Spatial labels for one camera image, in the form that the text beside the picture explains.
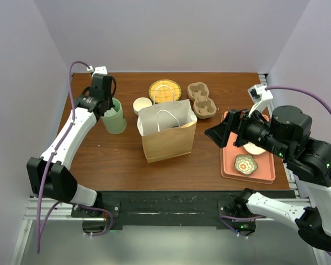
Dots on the white wrapped straws bundle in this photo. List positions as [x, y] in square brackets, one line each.
[110, 112]

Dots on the brown paper bag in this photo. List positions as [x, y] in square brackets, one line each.
[159, 140]

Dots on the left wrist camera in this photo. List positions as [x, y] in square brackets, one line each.
[97, 70]

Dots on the floral patterned small dish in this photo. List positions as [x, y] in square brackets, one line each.
[245, 164]

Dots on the white square bowl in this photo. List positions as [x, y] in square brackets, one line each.
[253, 149]

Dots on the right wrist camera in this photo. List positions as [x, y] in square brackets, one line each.
[261, 98]

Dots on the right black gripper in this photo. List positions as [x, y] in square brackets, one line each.
[236, 119]

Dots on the cardboard cup carrier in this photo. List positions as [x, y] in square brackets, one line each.
[203, 106]

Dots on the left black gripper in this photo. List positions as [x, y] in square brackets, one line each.
[111, 105]

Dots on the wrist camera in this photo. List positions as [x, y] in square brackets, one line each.
[97, 70]
[261, 98]

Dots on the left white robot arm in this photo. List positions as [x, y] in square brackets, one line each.
[50, 174]

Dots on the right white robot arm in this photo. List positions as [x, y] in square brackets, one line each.
[313, 168]

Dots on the aluminium frame rail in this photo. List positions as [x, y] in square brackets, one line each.
[63, 240]

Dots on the pink plastic tray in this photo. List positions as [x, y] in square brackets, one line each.
[265, 174]

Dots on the green straw holder cup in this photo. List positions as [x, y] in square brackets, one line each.
[115, 124]

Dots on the yellow woven coaster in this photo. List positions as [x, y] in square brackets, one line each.
[164, 90]

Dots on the stack of paper cups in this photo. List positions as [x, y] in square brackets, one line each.
[140, 103]

